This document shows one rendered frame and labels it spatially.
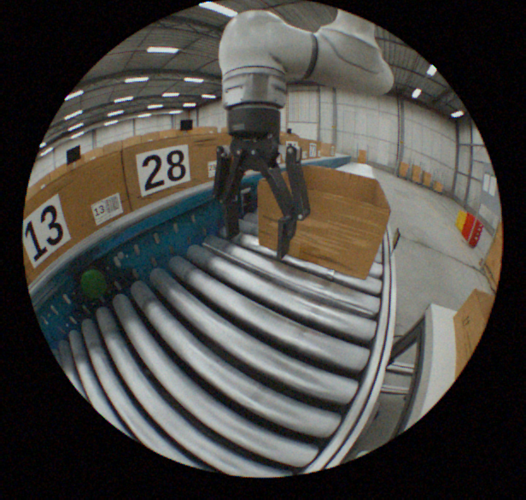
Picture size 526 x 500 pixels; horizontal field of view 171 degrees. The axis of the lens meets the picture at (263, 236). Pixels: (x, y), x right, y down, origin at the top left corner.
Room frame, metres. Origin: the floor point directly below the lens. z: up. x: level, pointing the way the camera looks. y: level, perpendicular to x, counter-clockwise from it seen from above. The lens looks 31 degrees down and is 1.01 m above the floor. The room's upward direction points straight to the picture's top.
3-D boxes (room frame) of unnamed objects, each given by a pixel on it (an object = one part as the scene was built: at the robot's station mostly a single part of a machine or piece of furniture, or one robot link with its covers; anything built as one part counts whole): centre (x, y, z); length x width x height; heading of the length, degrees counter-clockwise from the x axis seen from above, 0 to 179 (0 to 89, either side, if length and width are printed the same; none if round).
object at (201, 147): (0.56, 0.34, 0.96); 0.39 x 0.29 x 0.17; 147
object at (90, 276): (0.13, 0.36, 0.81); 0.07 x 0.01 x 0.07; 147
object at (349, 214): (0.48, -0.21, 0.83); 0.39 x 0.29 x 0.17; 148
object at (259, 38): (0.26, 0.00, 1.19); 0.13 x 0.11 x 0.16; 95
